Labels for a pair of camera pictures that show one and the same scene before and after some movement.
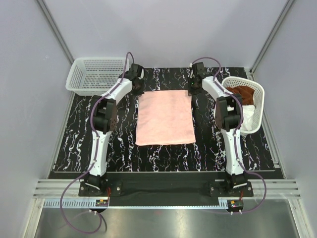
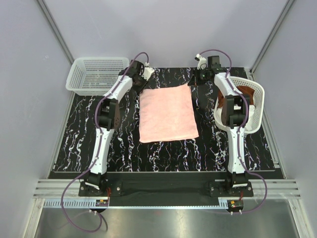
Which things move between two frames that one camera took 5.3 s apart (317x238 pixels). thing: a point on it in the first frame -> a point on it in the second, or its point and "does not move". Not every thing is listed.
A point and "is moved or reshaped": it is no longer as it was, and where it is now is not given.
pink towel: [165, 117] is moved or reshaped
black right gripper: [190, 91] -> [192, 82]
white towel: [248, 115] does not move
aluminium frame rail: [278, 189] does not move
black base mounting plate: [166, 185] does not move
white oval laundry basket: [258, 98] does not move
